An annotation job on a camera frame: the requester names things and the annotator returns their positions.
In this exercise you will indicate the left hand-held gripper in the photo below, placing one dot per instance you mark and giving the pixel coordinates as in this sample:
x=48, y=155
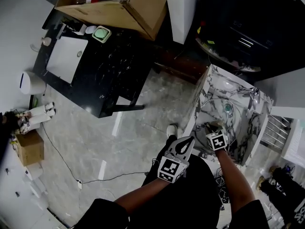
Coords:
x=169, y=169

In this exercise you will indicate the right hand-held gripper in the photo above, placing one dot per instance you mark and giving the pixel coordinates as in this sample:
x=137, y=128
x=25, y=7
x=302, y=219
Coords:
x=217, y=141

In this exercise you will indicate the beige scrubbing sponge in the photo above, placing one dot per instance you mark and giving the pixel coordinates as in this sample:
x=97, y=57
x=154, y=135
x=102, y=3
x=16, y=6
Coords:
x=215, y=122

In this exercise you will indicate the person's right forearm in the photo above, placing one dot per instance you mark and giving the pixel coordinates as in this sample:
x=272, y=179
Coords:
x=232, y=175

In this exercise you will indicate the person's left forearm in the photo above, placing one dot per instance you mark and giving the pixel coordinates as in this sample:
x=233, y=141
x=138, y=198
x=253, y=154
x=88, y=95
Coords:
x=143, y=194

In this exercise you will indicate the person's black clothing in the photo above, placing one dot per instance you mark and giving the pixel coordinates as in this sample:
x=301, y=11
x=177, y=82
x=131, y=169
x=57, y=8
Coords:
x=190, y=199

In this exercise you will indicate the person's white shoe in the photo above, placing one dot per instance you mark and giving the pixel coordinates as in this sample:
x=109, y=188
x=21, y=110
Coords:
x=172, y=130

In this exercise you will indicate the white marble sink cabinet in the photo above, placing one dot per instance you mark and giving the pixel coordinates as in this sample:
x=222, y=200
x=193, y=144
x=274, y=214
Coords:
x=214, y=85

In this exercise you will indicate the chrome faucet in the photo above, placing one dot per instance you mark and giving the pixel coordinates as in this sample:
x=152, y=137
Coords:
x=252, y=95

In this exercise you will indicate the round tray with items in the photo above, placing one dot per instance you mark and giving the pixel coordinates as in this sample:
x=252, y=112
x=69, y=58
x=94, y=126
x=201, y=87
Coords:
x=221, y=54

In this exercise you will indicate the black marble table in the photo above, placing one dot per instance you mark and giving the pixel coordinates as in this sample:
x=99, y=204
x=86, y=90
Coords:
x=107, y=68

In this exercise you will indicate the small cardboard box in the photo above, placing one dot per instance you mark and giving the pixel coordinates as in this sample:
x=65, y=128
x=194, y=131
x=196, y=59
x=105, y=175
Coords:
x=31, y=148

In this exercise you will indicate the green and white dish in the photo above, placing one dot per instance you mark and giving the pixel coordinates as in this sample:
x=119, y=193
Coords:
x=101, y=34

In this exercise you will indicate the white rectangular board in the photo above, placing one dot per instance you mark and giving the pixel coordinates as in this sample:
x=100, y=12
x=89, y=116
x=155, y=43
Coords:
x=66, y=57

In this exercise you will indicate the white round container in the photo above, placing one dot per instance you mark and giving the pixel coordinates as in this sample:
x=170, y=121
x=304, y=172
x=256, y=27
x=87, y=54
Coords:
x=90, y=29

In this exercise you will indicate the large cardboard box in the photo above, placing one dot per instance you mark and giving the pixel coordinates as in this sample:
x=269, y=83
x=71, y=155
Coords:
x=107, y=11

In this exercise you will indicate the white cylindrical bin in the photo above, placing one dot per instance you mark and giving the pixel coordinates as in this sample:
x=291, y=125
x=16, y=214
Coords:
x=29, y=82

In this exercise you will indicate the small white cup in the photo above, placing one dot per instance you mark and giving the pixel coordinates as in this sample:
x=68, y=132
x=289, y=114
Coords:
x=46, y=41

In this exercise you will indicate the chrome towel rail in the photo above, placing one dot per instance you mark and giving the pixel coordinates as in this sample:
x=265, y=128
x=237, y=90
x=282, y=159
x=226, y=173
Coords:
x=276, y=131

